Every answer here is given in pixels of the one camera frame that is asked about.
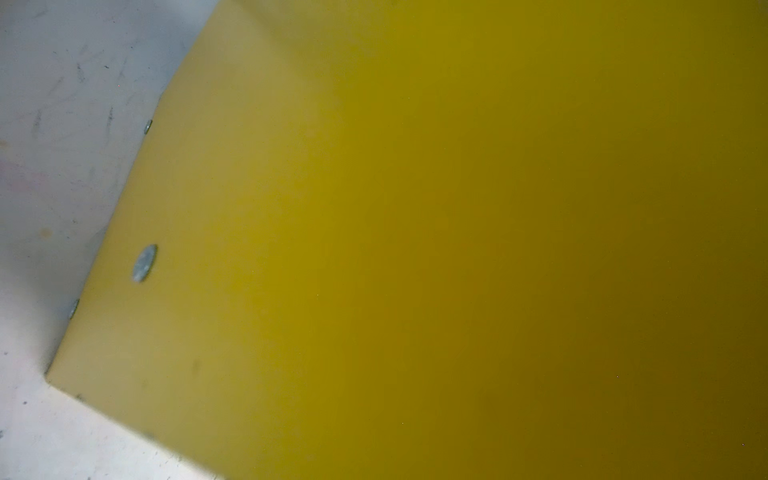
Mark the yellow pink blue bookshelf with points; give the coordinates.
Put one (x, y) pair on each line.
(445, 240)

